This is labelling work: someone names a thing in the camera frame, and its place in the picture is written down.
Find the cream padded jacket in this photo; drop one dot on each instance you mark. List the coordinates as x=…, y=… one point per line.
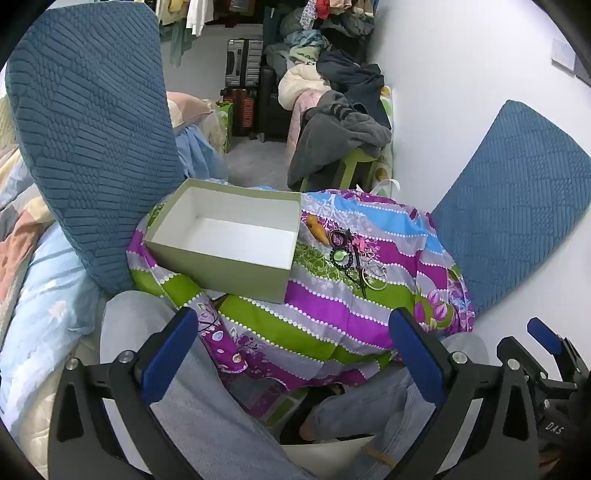
x=300, y=83

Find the grey hoodie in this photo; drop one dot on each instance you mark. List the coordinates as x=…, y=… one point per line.
x=328, y=138

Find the pink jacket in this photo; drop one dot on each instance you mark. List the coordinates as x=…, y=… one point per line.
x=307, y=108

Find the light blue cloth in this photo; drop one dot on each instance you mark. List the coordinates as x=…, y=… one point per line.
x=198, y=152

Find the red suitcase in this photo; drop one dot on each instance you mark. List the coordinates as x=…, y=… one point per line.
x=242, y=110

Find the small blue textured cushion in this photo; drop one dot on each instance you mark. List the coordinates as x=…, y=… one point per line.
x=517, y=207

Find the green stool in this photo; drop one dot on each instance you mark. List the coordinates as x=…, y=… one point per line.
x=355, y=168

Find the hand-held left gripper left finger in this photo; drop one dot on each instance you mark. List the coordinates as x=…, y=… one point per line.
x=168, y=355

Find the cream lace cloth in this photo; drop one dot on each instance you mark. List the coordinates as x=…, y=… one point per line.
x=213, y=129

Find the grey suitcase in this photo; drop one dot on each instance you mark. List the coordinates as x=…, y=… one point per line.
x=244, y=62

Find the large blue textured cushion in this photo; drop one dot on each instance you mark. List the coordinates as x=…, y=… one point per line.
x=92, y=138

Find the dark navy garment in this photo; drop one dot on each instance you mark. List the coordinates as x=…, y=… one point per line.
x=351, y=78

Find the pile of mixed clothes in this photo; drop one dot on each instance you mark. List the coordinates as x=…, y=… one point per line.
x=314, y=27

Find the light blue bedding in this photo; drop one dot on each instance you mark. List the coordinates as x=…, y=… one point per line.
x=46, y=314

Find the colourful striped floral quilt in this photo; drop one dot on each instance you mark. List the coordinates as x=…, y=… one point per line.
x=332, y=323

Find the person's right leg in jeans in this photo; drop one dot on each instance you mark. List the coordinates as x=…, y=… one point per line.
x=360, y=410

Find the pastel patchwork quilt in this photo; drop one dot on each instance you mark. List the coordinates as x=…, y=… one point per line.
x=18, y=194

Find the silver bangle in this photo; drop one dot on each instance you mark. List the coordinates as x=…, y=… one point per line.
x=375, y=288

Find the green cardboard box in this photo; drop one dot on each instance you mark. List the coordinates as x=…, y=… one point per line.
x=221, y=230

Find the pink butterfly hair clip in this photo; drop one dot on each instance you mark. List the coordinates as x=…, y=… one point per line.
x=364, y=244

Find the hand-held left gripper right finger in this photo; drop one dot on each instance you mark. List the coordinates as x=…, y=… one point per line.
x=418, y=355

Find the pink pillow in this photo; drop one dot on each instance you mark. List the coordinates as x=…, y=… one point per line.
x=187, y=107

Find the green shopping bag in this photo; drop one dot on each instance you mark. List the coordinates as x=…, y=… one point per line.
x=226, y=124

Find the white paper sheet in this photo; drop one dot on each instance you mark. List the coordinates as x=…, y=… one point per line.
x=323, y=461

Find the black suitcase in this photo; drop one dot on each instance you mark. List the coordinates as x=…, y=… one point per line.
x=274, y=106

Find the orange carrot-shaped pendant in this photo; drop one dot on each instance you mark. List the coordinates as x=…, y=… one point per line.
x=318, y=229

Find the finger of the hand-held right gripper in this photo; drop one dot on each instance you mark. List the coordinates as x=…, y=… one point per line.
x=544, y=331

